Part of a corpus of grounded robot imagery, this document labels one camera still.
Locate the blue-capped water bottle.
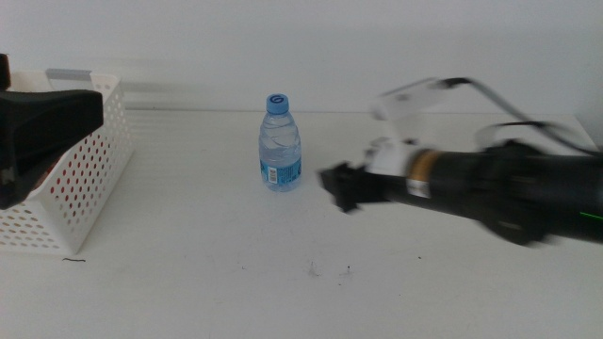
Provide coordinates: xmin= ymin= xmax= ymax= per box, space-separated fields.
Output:
xmin=258 ymin=92 xmax=302 ymax=193

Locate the black right camera cable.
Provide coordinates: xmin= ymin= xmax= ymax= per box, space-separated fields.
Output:
xmin=440 ymin=76 xmax=603 ymax=157

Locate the white perforated plastic basket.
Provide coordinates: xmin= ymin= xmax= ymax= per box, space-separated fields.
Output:
xmin=0 ymin=69 xmax=134 ymax=256

